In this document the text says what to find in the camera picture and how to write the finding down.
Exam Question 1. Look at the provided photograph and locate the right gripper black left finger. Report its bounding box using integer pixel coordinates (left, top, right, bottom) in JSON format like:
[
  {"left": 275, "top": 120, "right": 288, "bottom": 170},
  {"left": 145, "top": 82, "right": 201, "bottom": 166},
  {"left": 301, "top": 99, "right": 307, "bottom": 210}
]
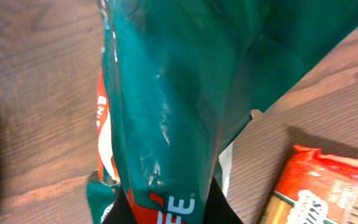
[{"left": 102, "top": 187, "right": 137, "bottom": 224}]

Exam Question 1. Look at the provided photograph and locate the red spaghetti pasta pack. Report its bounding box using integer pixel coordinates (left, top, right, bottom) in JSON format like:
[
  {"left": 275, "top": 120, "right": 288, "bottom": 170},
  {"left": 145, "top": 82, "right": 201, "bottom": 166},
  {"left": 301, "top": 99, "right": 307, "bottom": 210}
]
[{"left": 259, "top": 145, "right": 358, "bottom": 224}]

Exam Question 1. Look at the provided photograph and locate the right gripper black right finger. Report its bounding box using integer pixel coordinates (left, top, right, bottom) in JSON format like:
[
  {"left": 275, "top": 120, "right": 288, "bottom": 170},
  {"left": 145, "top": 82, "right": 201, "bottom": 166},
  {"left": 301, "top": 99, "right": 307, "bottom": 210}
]
[{"left": 203, "top": 177, "right": 243, "bottom": 224}]

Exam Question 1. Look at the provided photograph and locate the green Nescafe coffee bag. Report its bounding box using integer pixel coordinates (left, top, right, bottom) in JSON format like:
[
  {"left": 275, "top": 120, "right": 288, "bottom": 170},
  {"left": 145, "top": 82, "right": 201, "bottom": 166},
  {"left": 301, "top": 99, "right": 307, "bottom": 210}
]
[{"left": 86, "top": 0, "right": 358, "bottom": 223}]

